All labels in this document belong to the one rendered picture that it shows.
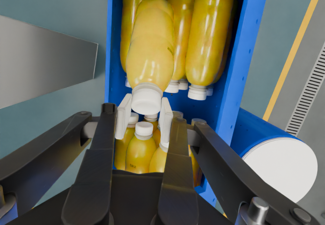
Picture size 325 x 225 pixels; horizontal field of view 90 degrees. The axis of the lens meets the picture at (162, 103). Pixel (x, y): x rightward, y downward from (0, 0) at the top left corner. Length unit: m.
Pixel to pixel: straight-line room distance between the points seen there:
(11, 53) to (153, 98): 0.62
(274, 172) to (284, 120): 1.42
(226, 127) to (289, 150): 0.37
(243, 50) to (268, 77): 1.54
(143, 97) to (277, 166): 0.53
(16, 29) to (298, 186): 1.06
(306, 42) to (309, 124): 0.82
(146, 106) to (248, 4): 0.19
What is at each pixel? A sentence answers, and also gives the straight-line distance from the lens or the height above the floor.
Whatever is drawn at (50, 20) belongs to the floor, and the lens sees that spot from 1.68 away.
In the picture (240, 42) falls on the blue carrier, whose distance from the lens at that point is 0.27.
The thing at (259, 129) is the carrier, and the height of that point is 0.97.
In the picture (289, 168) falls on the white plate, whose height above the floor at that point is 1.04.
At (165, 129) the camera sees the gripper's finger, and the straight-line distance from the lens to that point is 0.15.
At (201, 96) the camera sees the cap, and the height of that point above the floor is 1.13.
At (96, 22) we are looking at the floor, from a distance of 1.54.
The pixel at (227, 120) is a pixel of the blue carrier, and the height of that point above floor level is 1.21.
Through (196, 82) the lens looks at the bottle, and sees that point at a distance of 0.33.
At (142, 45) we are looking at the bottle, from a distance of 0.23.
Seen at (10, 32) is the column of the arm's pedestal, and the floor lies 0.86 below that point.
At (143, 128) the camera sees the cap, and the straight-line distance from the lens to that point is 0.35.
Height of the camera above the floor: 1.45
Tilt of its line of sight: 75 degrees down
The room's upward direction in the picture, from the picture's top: 166 degrees clockwise
